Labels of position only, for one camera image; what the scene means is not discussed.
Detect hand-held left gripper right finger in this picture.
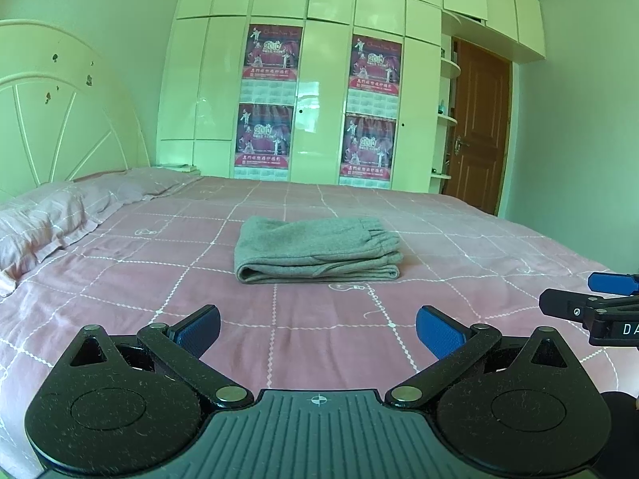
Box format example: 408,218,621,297
384,304,575,408

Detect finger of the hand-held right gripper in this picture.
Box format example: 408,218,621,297
539,288,601,321
588,271,639,297

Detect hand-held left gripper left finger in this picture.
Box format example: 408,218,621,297
67,304,255,408

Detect grey pants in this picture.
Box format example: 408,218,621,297
234,216,404,285

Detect pink checked bed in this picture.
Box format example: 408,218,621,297
0,167,639,479

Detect pink checked pillow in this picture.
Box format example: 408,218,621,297
0,180,118,296
74,166,204,206

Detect white bedside table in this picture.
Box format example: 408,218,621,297
152,162,201,177

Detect red calendar poster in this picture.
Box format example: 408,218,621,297
242,24,304,106
348,34,403,116
234,103,295,181
339,114,398,190

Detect brown wooden door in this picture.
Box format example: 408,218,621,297
443,37,513,217

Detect white bed headboard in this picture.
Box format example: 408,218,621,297
0,19,151,205

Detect white corner shelf unit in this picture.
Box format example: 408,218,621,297
429,10,461,181

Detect white glossy wardrobe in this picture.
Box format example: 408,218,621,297
157,0,546,195

